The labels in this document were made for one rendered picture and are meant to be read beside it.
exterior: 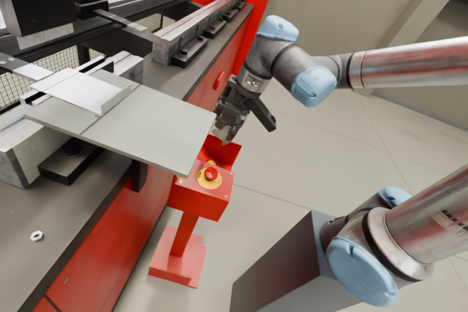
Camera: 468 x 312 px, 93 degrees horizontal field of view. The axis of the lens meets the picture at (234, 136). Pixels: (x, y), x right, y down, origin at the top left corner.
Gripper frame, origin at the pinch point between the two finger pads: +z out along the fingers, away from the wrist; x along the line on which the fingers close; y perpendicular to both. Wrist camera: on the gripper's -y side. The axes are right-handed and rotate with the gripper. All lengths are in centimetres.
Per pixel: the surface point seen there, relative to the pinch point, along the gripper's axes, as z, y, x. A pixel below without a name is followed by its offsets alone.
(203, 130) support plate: -15.2, 7.9, 16.6
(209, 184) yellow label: 6.0, 0.0, 11.8
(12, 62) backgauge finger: -12.2, 43.4, 17.1
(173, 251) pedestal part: 67, -3, 9
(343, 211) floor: 73, -121, -63
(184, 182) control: 6.8, 6.5, 13.9
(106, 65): -12.6, 32.8, 6.8
